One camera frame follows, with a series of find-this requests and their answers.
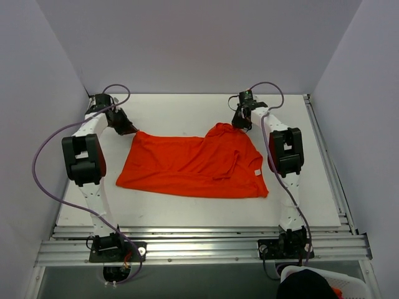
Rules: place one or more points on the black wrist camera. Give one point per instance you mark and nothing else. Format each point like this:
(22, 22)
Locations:
(245, 97)
(103, 100)

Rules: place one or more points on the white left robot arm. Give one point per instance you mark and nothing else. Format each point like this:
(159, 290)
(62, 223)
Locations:
(86, 167)

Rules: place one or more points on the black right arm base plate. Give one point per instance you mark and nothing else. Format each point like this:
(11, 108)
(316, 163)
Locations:
(274, 249)

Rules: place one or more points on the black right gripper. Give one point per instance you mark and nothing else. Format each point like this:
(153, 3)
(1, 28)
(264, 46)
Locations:
(241, 117)

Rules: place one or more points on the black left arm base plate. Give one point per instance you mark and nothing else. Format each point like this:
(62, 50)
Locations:
(113, 253)

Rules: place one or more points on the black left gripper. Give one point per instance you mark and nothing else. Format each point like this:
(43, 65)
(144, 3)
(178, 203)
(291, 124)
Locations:
(120, 121)

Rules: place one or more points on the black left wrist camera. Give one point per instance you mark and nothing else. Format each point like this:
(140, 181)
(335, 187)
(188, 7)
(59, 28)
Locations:
(103, 100)

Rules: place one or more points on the orange t shirt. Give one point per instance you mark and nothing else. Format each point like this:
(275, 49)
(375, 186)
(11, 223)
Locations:
(223, 164)

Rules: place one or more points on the aluminium rail frame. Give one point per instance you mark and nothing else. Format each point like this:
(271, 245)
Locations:
(206, 248)

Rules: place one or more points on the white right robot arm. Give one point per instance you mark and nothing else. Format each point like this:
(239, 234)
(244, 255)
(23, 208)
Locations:
(285, 157)

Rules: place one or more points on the black garment in basket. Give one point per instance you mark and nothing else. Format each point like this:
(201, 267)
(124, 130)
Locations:
(305, 284)

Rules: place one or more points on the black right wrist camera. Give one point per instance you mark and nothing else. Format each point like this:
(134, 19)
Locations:
(245, 97)

